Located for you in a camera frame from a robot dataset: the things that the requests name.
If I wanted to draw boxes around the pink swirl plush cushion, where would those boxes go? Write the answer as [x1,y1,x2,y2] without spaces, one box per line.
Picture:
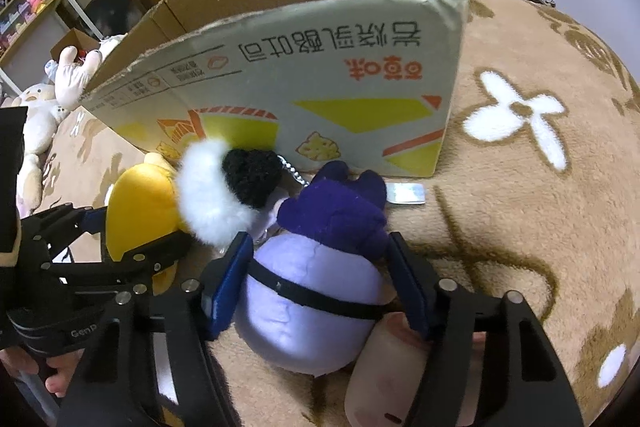
[342,312,487,427]

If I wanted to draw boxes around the yellow plush toy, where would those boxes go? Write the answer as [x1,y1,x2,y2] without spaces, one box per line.
[104,152,188,297]

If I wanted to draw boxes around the lavender purple plush doll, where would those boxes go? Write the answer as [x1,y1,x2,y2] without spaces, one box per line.
[234,160,388,376]

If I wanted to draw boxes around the white fluffy pompom plush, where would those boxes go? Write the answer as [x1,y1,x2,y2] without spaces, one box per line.
[176,138,286,251]

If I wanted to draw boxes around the person's left hand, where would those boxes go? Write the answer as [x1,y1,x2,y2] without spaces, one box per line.
[0,345,87,399]

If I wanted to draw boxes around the small white packet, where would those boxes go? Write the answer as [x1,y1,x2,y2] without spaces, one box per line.
[386,182,426,205]

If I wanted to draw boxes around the beige floral blanket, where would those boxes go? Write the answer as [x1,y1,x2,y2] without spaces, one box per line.
[29,0,640,427]

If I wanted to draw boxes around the cream bear plush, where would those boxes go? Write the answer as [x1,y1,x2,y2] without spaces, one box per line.
[12,83,68,217]

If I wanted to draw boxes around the white pink paw plush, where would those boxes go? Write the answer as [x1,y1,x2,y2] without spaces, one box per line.
[54,46,103,112]

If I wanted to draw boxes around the brown cardboard box on floor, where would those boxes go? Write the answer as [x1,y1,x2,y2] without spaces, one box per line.
[50,28,100,62]

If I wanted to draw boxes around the white yellow toy shelf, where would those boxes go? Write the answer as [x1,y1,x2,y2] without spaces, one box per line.
[1,0,104,95]

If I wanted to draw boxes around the open cardboard box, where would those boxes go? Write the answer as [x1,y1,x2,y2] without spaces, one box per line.
[81,0,469,178]

